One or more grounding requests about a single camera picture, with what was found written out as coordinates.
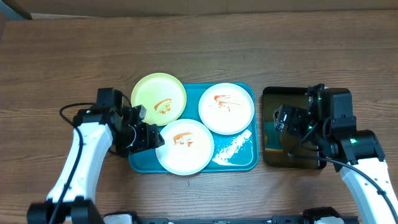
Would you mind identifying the black water tray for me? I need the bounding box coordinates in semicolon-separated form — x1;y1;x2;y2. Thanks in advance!
262;86;326;169

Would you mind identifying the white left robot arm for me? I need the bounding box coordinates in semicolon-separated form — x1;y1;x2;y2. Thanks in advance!
27;88;165;224

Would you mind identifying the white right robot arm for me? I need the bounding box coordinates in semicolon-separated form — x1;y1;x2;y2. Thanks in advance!
273;83;397;223

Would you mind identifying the teal plastic tray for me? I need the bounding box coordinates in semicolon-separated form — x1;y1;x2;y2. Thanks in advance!
129;83;259;173

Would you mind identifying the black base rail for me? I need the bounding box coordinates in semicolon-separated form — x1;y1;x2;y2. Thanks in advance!
104;207;360;224

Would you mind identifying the white plate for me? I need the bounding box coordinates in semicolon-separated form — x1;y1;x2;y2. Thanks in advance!
155;119;215;175
198;83;254;135

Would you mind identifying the green orange sponge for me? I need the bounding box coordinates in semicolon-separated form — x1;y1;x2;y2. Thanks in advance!
264;122;283;150

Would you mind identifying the yellow plate with sauce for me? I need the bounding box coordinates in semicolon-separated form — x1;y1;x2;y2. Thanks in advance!
131;73;187;126

